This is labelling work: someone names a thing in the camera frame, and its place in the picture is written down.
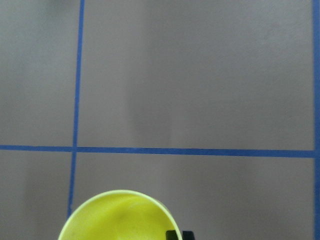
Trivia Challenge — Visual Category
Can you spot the brown paper table mat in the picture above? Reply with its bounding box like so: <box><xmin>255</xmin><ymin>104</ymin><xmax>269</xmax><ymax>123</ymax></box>
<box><xmin>0</xmin><ymin>0</ymin><xmax>320</xmax><ymax>240</ymax></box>

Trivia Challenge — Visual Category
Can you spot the yellow cup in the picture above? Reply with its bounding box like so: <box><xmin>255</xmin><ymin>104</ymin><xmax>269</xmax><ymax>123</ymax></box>
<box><xmin>58</xmin><ymin>189</ymin><xmax>183</xmax><ymax>240</ymax></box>

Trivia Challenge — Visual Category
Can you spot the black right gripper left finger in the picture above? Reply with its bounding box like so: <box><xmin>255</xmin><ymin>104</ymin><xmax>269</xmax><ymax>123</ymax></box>
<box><xmin>165</xmin><ymin>230</ymin><xmax>178</xmax><ymax>240</ymax></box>

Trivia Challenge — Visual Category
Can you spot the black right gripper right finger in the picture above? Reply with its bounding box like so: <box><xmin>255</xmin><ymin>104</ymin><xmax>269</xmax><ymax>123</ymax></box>
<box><xmin>182</xmin><ymin>230</ymin><xmax>195</xmax><ymax>240</ymax></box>

